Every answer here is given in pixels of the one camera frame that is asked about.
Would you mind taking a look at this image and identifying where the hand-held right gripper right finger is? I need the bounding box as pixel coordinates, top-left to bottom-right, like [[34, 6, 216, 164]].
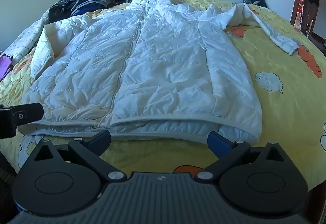
[[196, 131, 296, 185]]

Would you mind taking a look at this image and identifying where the yellow printed quilt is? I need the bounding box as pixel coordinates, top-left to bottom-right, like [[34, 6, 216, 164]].
[[0, 0, 326, 191]]

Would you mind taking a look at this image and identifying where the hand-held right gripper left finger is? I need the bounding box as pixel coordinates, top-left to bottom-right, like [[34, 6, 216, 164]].
[[27, 130, 127, 185]]

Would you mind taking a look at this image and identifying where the white floral bedsheet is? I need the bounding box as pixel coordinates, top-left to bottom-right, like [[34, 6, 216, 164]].
[[2, 8, 51, 62]]

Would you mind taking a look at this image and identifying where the pile of dark clothes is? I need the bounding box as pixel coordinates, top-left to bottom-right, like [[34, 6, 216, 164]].
[[48, 0, 133, 17]]

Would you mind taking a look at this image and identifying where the white puffer jacket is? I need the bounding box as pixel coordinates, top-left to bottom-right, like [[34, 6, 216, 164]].
[[22, 0, 300, 145]]

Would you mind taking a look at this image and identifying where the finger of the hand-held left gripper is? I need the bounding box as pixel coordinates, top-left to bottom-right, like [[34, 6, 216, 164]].
[[12, 103, 44, 126]]

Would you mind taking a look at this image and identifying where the purple cloth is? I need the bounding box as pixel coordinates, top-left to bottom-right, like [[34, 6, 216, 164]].
[[0, 54, 13, 82]]

